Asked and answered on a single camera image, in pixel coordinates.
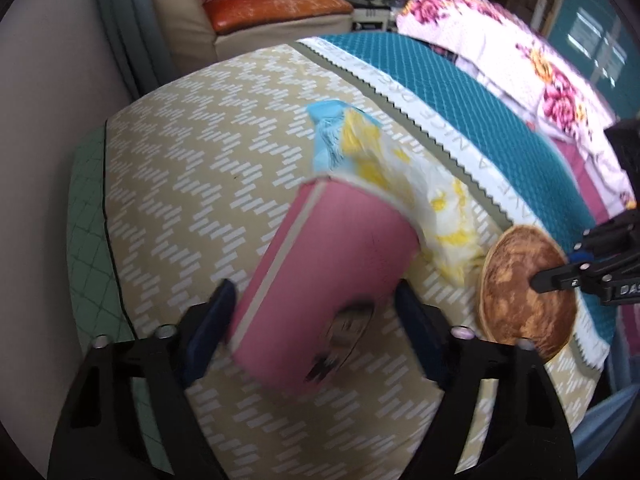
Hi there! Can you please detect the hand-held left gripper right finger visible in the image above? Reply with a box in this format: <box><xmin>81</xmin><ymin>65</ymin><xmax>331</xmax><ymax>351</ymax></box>
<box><xmin>394</xmin><ymin>282</ymin><xmax>578</xmax><ymax>480</ymax></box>

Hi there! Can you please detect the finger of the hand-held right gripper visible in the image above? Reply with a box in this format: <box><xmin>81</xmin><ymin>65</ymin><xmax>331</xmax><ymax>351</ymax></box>
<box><xmin>570</xmin><ymin>216</ymin><xmax>640</xmax><ymax>267</ymax></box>
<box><xmin>531</xmin><ymin>259</ymin><xmax>608</xmax><ymax>293</ymax></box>

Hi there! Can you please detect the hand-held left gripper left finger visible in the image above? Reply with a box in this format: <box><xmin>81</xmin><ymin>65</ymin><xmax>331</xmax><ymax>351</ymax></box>
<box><xmin>47</xmin><ymin>279</ymin><xmax>238</xmax><ymax>480</ymax></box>

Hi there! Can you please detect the round brown mottled disc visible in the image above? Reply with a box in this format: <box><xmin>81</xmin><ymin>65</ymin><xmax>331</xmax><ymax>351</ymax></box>
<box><xmin>477</xmin><ymin>225</ymin><xmax>579</xmax><ymax>364</ymax></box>

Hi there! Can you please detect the pink cardboard box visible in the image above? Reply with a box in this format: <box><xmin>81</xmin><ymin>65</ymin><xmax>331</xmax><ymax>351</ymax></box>
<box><xmin>229</xmin><ymin>177</ymin><xmax>420</xmax><ymax>401</ymax></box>

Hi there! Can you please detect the yellow white blue snack packet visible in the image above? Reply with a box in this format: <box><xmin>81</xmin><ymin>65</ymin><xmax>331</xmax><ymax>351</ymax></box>
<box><xmin>306</xmin><ymin>100</ymin><xmax>493</xmax><ymax>285</ymax></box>

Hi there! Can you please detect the person's leg in blue jeans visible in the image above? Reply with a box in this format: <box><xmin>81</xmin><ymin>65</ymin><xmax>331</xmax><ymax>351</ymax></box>
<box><xmin>570</xmin><ymin>387</ymin><xmax>640</xmax><ymax>468</ymax></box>

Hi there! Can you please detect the green grid sheet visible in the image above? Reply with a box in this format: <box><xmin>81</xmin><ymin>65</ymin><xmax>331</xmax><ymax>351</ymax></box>
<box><xmin>66</xmin><ymin>122</ymin><xmax>167</xmax><ymax>480</ymax></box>

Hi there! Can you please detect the window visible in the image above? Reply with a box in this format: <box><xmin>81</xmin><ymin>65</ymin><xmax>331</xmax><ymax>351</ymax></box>
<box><xmin>570</xmin><ymin>7</ymin><xmax>629</xmax><ymax>92</ymax></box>

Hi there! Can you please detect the floral pink white blanket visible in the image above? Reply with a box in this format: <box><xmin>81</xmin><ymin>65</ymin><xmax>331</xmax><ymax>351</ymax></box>
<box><xmin>397</xmin><ymin>0</ymin><xmax>636</xmax><ymax>223</ymax></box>

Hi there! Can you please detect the cream sofa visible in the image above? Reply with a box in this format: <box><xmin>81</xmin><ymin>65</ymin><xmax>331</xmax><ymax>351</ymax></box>
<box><xmin>145</xmin><ymin>0</ymin><xmax>354</xmax><ymax>74</ymax></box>

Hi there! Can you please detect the grey-green board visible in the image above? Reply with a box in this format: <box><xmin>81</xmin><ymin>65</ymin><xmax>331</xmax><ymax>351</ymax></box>
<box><xmin>92</xmin><ymin>0</ymin><xmax>177</xmax><ymax>102</ymax></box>

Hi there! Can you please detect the orange seat cushion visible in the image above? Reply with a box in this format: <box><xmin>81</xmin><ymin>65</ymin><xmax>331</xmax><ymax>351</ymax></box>
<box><xmin>202</xmin><ymin>0</ymin><xmax>354</xmax><ymax>34</ymax></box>

